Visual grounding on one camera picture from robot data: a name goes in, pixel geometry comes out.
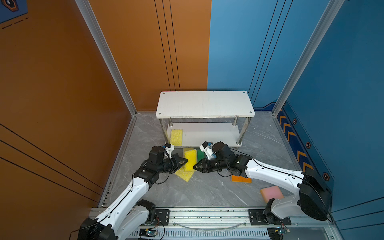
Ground circuit board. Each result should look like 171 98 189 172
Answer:
267 228 291 240
138 229 159 240

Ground left aluminium corner post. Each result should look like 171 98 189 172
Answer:
75 0 137 117

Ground white two-tier shelf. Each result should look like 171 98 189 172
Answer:
156 91 255 148

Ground right circuit board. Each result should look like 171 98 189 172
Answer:
267 228 291 240

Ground yellow porous sponge large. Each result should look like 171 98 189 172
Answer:
170 129 183 146

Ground aluminium corner post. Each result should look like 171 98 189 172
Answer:
75 0 137 117
272 0 345 117

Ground orange sponge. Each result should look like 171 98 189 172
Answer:
231 176 252 184

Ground green scrub sponge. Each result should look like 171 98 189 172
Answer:
197 149 206 162

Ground right aluminium corner post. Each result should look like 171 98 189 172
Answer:
272 0 345 117

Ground bright yellow foam sponge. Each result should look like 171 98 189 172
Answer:
184 149 198 172

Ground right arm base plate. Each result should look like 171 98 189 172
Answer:
248 209 292 226

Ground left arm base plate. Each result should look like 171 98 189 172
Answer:
150 209 170 226

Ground aluminium front rail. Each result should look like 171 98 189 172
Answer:
86 206 344 240

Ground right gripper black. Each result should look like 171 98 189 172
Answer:
191 158 229 174

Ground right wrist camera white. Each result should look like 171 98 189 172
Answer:
200 142 217 160

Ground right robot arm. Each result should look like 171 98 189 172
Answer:
193 142 332 224

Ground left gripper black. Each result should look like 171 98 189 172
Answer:
157 154 188 175

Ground left circuit board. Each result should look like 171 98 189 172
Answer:
138 229 159 240

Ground pink sponge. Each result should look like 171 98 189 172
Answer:
260 186 284 203

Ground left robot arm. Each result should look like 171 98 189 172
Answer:
78 144 188 240

